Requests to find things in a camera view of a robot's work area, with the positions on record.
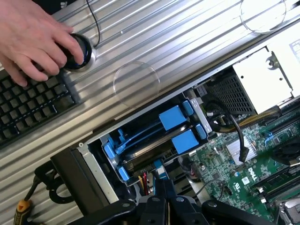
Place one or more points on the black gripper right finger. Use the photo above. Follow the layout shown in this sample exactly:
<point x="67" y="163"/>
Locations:
<point x="182" y="211"/>

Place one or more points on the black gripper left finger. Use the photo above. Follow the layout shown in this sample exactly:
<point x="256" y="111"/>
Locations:
<point x="152" y="211"/>

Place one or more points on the empty blue disk carrier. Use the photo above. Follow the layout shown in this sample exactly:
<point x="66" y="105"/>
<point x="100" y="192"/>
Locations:
<point x="173" y="117"/>

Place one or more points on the disk bay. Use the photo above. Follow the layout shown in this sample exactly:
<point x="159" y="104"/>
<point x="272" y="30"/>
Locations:
<point x="199" y="112"/>

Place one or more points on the person left hand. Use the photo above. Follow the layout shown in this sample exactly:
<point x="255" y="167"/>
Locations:
<point x="30" y="37"/>

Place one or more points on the black plastic fan shroud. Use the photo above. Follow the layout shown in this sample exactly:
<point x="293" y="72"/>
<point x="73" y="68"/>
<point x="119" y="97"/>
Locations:
<point x="187" y="174"/>

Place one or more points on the green Dell motherboard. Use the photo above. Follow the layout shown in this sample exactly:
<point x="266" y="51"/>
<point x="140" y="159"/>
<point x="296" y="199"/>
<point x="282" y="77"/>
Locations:
<point x="211" y="151"/>

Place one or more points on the open grey PC case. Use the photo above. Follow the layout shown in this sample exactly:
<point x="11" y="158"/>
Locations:
<point x="96" y="168"/>

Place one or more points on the silver finned heatsink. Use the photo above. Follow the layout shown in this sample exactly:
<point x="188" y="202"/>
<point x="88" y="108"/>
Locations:
<point x="232" y="150"/>

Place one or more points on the CPU socket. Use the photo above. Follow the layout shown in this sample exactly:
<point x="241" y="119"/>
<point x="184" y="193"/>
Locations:
<point x="290" y="213"/>

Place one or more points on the black graphics card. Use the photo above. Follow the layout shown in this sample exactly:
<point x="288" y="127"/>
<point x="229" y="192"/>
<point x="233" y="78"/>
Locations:
<point x="288" y="152"/>

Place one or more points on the clear plastic round dish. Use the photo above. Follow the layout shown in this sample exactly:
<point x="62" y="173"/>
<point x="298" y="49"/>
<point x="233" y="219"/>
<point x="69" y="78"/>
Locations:
<point x="136" y="84"/>
<point x="262" y="16"/>

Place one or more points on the yellow black screwdriver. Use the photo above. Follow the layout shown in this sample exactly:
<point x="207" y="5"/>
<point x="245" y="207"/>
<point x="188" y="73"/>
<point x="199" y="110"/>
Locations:
<point x="22" y="211"/>

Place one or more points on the grey power supply unit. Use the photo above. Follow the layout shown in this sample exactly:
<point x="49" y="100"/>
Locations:
<point x="257" y="70"/>

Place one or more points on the black keyboard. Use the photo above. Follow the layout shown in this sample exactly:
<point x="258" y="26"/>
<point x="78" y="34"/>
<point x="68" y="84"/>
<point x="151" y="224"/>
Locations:
<point x="28" y="105"/>

